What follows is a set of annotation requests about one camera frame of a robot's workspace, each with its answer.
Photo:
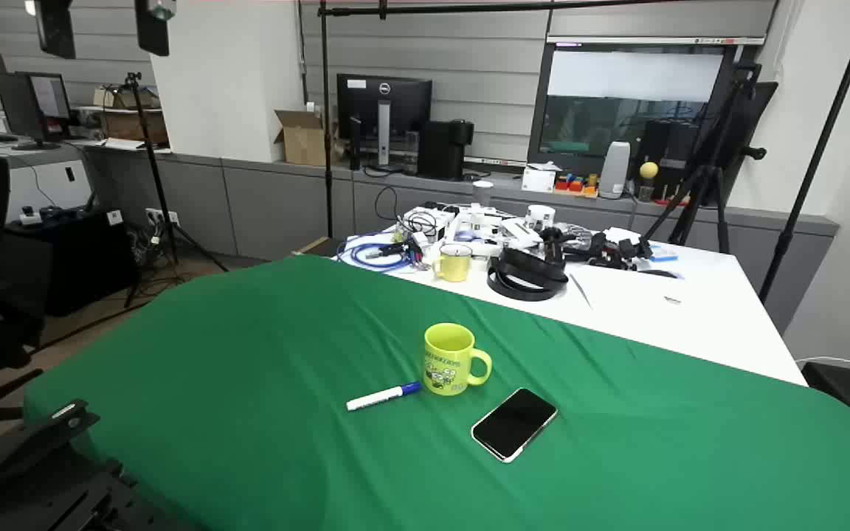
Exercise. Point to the white marker with blue cap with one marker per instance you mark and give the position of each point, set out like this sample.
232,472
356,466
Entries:
377,399

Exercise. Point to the yellow cartoon mug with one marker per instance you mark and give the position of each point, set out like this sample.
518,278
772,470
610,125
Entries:
448,371

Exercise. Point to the pile of white parts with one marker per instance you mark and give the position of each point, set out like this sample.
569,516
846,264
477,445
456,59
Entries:
473,227

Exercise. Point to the black speaker box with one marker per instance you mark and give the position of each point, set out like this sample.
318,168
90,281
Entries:
445,149

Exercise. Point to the small white box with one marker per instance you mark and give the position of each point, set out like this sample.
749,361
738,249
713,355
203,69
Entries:
538,178

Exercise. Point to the black computer monitor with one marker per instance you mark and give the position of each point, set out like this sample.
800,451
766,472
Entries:
384,104

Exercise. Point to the open cardboard box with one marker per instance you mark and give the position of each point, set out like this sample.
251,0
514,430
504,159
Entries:
303,138

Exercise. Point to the black vertical pole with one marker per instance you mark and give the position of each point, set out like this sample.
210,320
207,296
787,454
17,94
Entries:
325,119

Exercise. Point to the black smartphone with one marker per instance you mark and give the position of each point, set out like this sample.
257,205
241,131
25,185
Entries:
514,421

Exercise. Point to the pile of black gadgets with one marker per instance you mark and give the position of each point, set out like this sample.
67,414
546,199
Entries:
605,246

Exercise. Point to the green table cloth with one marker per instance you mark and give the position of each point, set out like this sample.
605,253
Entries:
250,371

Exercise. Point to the white cylindrical container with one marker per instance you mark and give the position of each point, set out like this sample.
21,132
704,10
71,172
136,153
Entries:
614,168

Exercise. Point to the yellow ball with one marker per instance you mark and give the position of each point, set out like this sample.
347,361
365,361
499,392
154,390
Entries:
648,168

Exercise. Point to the dark framed window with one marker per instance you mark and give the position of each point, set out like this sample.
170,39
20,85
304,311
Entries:
632,119

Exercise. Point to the black folded tripod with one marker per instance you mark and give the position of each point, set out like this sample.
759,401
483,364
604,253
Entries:
713,166

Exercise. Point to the black low cabinet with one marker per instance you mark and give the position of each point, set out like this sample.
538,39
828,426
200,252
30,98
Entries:
74,259

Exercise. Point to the black hanging light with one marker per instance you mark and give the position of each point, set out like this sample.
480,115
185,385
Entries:
151,26
54,23

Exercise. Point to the black slanted light stand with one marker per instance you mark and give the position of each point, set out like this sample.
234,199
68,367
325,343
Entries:
819,149

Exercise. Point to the small desktop monitor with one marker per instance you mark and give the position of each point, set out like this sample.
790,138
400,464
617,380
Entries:
36,104

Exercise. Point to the black metal stand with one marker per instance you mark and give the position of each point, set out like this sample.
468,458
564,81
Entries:
21,472

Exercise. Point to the black camera tripod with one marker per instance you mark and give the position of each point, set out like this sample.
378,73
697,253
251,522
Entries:
154,166

